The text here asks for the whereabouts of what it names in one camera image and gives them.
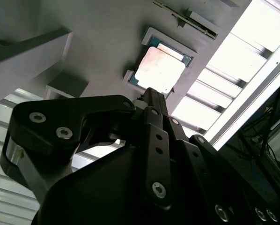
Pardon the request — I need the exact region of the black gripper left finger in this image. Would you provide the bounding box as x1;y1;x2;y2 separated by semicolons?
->
0;87;173;211

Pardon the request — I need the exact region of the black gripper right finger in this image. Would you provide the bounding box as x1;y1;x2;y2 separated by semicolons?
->
151;87;228;205

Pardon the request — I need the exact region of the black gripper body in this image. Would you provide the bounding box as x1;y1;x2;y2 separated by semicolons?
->
31;144;280;225

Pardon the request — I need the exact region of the silver CPU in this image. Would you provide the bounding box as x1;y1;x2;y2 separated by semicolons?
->
127;37;193;95

